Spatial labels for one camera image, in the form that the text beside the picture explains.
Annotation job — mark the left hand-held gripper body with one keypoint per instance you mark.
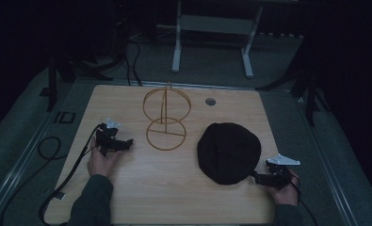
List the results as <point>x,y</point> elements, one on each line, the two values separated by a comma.
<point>108,135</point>

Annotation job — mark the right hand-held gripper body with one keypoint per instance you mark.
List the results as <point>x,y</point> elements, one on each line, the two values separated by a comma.
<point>279,171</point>

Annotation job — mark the black beret hat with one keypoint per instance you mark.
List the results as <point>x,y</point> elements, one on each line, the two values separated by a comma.
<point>228,153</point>

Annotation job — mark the person's right hand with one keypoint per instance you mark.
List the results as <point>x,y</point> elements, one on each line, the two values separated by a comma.
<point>286,194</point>

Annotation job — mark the person's left hand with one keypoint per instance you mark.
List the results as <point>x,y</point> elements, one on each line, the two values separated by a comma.
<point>102,161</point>

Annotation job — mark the black tripod stand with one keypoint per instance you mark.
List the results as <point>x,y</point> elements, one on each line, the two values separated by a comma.
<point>68,69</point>
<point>303,88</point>

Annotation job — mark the white metal desk frame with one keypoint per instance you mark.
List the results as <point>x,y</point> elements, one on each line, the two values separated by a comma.
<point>215,34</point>

